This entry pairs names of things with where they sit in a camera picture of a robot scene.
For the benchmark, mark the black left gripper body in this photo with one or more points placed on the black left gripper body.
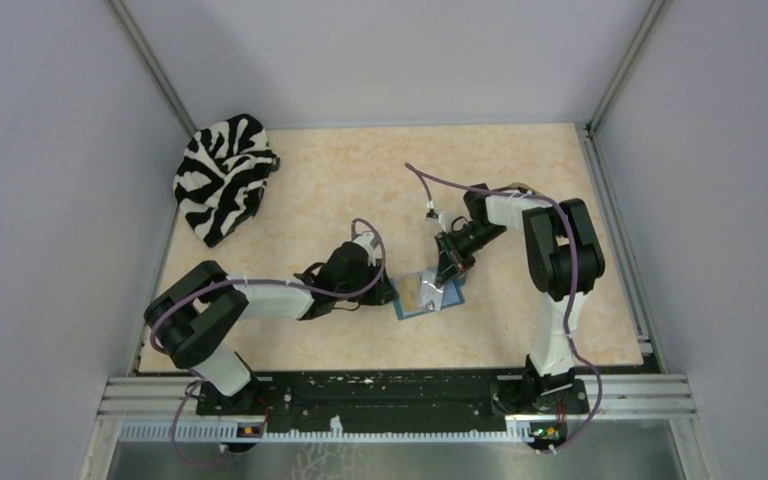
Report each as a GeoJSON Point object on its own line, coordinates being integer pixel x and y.
{"type": "Point", "coordinates": [375, 296]}

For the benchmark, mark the zebra striped cloth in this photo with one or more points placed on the zebra striped cloth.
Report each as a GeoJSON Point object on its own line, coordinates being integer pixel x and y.
{"type": "Point", "coordinates": [222, 179]}

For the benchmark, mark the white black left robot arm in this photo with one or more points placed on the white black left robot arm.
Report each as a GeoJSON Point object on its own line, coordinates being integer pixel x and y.
{"type": "Point", "coordinates": [191, 319]}

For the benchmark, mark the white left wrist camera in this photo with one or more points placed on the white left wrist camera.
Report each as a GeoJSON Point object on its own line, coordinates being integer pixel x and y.
{"type": "Point", "coordinates": [371, 244]}

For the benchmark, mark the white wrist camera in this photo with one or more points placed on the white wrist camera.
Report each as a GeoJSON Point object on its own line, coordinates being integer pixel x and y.
{"type": "Point", "coordinates": [437, 217]}
{"type": "Point", "coordinates": [371, 244]}

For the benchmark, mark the aluminium frame rail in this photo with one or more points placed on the aluminium frame rail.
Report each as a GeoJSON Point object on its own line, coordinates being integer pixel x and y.
{"type": "Point", "coordinates": [154, 409]}

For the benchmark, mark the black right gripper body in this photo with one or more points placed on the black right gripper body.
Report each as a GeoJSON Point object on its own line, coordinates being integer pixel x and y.
{"type": "Point", "coordinates": [470, 239]}

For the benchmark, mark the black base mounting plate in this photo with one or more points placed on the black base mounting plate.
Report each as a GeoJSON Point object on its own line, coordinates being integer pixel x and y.
{"type": "Point", "coordinates": [391, 401]}

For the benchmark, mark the silver white card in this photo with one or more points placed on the silver white card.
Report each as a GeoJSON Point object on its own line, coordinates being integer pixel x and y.
{"type": "Point", "coordinates": [431, 296]}

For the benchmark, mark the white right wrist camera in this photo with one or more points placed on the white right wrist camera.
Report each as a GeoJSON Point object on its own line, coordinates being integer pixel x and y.
{"type": "Point", "coordinates": [437, 217]}

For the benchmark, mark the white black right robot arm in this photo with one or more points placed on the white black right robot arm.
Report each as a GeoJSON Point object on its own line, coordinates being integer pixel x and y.
{"type": "Point", "coordinates": [564, 260]}

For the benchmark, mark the beige card tray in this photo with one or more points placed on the beige card tray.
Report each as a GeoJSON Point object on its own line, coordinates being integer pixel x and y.
{"type": "Point", "coordinates": [519, 188]}

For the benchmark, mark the teal leather card holder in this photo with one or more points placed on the teal leather card holder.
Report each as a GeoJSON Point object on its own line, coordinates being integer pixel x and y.
{"type": "Point", "coordinates": [453, 296]}

